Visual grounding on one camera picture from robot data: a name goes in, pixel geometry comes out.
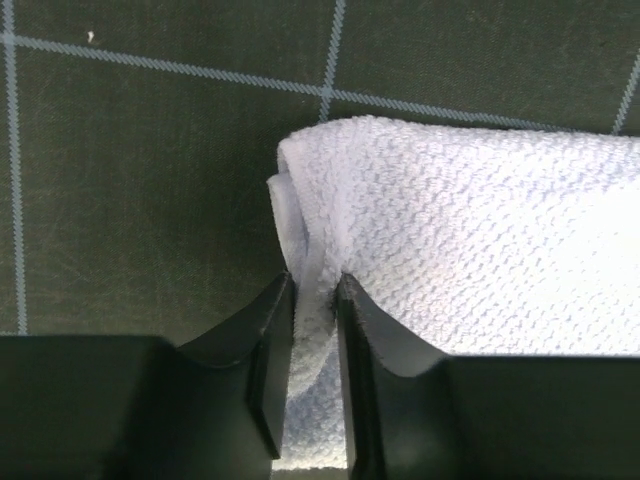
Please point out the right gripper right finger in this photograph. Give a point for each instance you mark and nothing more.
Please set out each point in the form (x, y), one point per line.
(413, 411)

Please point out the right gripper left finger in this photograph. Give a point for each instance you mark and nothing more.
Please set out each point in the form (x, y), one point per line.
(139, 407)

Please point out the white towel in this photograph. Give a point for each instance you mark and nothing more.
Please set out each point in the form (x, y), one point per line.
(479, 241)

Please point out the black grid mat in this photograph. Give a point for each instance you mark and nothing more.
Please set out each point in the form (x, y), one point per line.
(137, 136)

